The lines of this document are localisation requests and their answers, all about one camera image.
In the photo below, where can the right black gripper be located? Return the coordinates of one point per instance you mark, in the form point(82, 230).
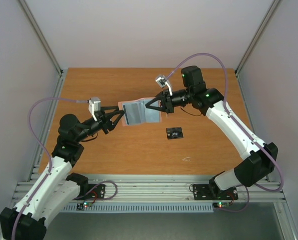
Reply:
point(166, 102)

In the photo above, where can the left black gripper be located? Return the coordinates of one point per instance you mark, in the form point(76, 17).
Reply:
point(105, 121)

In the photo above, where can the pink leather card holder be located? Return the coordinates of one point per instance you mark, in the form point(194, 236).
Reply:
point(137, 113)

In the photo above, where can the black VIP credit card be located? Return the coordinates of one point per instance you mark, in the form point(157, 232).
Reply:
point(174, 133)

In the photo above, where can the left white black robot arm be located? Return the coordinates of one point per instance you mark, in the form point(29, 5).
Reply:
point(57, 185)

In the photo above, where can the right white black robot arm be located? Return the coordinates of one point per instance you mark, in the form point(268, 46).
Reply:
point(258, 157)

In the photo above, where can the left controller board with LEDs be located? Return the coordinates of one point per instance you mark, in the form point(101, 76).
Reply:
point(85, 205)

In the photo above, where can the controller board with leds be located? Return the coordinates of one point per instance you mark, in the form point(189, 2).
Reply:
point(85, 205)
point(222, 204)

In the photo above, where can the right controller board with LEDs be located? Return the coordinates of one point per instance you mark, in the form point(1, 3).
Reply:
point(222, 204)

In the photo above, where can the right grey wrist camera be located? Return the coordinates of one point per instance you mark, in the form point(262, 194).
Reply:
point(162, 81)

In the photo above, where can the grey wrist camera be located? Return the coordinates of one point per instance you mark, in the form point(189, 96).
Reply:
point(162, 81)
point(94, 105)

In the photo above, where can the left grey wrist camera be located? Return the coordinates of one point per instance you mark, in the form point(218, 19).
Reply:
point(94, 105)

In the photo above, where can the left aluminium corner post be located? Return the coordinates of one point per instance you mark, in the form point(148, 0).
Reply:
point(34, 24)

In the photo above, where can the aluminium corner post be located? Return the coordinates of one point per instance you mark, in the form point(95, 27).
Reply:
point(34, 24)
point(258, 34)

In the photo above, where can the aluminium rail base frame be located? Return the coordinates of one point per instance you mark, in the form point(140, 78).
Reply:
point(161, 188)

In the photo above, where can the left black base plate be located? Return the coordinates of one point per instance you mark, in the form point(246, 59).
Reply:
point(95, 192)

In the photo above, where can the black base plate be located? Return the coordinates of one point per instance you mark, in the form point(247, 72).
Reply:
point(95, 192)
point(202, 192)

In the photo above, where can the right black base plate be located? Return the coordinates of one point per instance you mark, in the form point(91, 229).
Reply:
point(202, 192)

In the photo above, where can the grey slotted cable duct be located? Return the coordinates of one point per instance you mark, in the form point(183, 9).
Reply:
point(153, 207)

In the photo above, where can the right aluminium corner post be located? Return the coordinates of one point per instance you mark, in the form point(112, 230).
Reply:
point(258, 34)

